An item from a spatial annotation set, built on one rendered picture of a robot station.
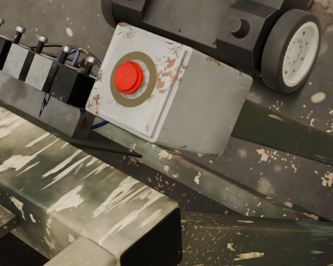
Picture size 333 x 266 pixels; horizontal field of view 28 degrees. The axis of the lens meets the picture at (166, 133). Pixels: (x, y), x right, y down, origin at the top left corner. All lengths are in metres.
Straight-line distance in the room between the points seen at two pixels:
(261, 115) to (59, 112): 0.33
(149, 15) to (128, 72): 0.97
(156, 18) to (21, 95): 0.64
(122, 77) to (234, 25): 0.78
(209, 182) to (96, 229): 0.77
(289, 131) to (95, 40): 1.07
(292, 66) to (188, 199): 0.46
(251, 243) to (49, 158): 0.37
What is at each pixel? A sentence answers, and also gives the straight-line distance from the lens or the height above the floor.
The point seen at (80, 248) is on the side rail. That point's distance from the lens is 0.82.
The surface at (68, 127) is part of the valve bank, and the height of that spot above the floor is 0.74.
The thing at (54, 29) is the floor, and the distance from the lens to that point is 2.22.
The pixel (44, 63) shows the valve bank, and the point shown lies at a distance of 1.13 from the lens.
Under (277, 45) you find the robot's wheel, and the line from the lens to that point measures 1.54.
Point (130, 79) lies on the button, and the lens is 0.78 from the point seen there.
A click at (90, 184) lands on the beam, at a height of 0.86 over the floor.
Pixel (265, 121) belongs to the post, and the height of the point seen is 0.62.
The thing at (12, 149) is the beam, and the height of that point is 0.87.
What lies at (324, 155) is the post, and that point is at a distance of 1.32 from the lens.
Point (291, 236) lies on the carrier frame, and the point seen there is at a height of 0.38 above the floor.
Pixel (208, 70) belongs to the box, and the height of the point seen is 0.88.
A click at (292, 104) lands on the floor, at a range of 1.71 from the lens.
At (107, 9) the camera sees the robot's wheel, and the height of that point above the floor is 0.18.
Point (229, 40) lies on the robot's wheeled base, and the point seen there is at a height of 0.21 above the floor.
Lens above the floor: 1.56
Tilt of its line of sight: 56 degrees down
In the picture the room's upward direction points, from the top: 76 degrees counter-clockwise
